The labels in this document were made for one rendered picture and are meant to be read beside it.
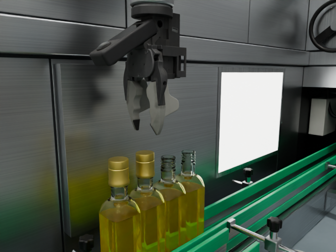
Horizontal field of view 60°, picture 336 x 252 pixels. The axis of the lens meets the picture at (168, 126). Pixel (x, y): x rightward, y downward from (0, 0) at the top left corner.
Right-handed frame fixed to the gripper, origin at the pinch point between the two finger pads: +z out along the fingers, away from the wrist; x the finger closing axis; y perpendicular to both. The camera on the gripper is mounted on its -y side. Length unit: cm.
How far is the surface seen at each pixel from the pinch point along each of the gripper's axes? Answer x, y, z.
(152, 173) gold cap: -2.0, 0.3, 8.5
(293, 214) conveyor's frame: -7, 54, 34
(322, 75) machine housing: 6, 105, -8
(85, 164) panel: 11.6, -5.5, 8.7
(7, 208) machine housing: 14.6, -19.4, 14.5
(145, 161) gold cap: -1.6, -1.0, 6.0
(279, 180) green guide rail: 2, 63, 28
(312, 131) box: 12, 118, 19
